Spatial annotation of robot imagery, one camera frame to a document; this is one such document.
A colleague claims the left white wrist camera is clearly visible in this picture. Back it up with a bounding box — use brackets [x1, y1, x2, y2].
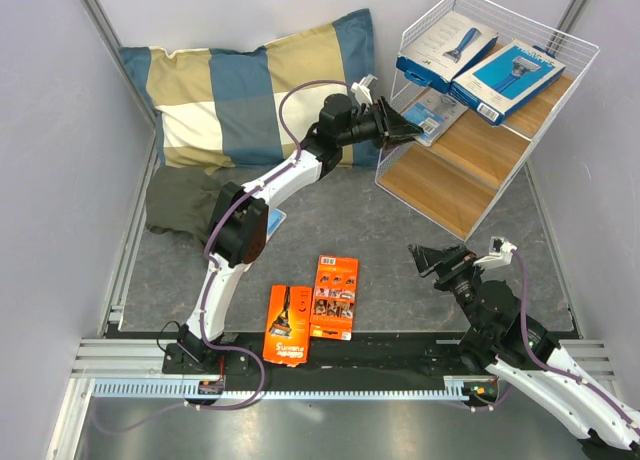
[350, 74, 378, 106]

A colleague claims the purple cable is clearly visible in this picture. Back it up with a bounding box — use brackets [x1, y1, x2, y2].
[462, 247, 640, 429]
[89, 78, 361, 434]

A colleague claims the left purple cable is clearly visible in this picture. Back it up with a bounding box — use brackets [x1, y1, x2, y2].
[89, 78, 361, 434]

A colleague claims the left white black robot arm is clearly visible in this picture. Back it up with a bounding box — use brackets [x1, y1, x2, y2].
[177, 94, 423, 373]

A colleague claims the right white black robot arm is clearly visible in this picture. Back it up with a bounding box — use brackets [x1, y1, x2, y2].
[408, 237, 639, 459]

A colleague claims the orange Gillette Fusion box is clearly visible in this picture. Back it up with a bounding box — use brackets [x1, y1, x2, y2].
[262, 284, 312, 368]

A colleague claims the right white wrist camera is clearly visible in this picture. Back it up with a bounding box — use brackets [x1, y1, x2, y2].
[474, 236, 517, 270]

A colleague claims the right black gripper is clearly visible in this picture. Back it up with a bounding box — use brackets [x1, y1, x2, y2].
[406, 242, 487, 335]

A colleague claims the clear blister razor pack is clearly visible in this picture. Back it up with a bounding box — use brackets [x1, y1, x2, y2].
[266, 209, 287, 241]

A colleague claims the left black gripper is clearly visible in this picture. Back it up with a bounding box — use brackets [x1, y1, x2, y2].
[338, 98, 424, 152]

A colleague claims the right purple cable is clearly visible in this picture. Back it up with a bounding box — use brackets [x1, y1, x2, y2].
[462, 247, 640, 429]

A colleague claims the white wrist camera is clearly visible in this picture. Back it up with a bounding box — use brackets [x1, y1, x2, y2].
[474, 236, 517, 270]
[350, 74, 378, 106]

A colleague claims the white Gillette SkinGuard pack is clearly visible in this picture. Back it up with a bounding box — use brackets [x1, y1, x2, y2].
[402, 89, 468, 147]

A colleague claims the olive green cloth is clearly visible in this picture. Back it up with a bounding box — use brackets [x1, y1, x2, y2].
[145, 166, 222, 246]

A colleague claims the white blue razor box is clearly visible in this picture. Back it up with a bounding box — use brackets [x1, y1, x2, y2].
[396, 11, 499, 93]

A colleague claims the blue Harry's razor box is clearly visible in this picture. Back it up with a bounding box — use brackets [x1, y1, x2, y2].
[449, 40, 566, 126]

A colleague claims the blue beige checkered pillow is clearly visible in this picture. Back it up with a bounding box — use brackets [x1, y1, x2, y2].
[119, 9, 376, 173]

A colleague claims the orange Styler razor box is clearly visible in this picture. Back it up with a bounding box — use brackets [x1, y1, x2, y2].
[310, 255, 359, 341]

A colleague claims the light blue cable duct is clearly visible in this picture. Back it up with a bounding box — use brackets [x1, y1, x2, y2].
[93, 378, 469, 401]

